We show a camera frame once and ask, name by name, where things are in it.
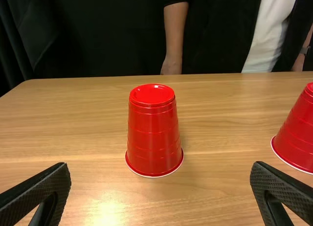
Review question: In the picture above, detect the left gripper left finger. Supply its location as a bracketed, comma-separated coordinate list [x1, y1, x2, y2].
[0, 162, 72, 226]

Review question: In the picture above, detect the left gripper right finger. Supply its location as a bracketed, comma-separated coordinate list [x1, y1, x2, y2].
[249, 161, 313, 226]

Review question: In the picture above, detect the red cup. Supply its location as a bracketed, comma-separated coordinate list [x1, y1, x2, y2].
[125, 83, 184, 179]
[270, 82, 313, 175]

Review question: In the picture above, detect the person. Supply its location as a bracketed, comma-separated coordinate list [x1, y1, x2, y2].
[160, 0, 313, 75]

